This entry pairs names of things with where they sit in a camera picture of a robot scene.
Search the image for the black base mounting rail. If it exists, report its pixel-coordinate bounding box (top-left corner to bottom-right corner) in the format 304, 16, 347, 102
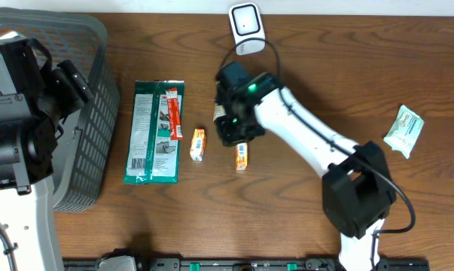
62, 248, 430, 271

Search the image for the white barcode scanner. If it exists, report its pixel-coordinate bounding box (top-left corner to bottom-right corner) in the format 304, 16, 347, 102
228, 2, 265, 56

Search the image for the red and white package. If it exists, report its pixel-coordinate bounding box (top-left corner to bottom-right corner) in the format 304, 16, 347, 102
166, 87, 184, 140

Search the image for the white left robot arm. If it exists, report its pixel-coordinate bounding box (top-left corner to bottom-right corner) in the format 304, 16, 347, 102
0, 35, 93, 270

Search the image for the orange tissue pack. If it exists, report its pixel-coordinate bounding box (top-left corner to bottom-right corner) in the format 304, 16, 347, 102
236, 143, 248, 171
190, 129, 206, 162

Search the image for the green lidded small jar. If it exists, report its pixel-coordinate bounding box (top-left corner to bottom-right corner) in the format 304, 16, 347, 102
213, 103, 226, 121

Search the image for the grey plastic mesh basket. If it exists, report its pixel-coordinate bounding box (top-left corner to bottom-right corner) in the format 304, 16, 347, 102
0, 8, 120, 212

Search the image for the dark green package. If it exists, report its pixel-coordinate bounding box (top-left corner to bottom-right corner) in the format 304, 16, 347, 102
123, 81, 184, 185

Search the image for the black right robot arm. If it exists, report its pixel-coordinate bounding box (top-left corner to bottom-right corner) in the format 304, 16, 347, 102
215, 61, 396, 270

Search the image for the mint green wipes packet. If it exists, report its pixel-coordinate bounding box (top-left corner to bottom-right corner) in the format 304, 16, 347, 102
383, 105, 425, 159

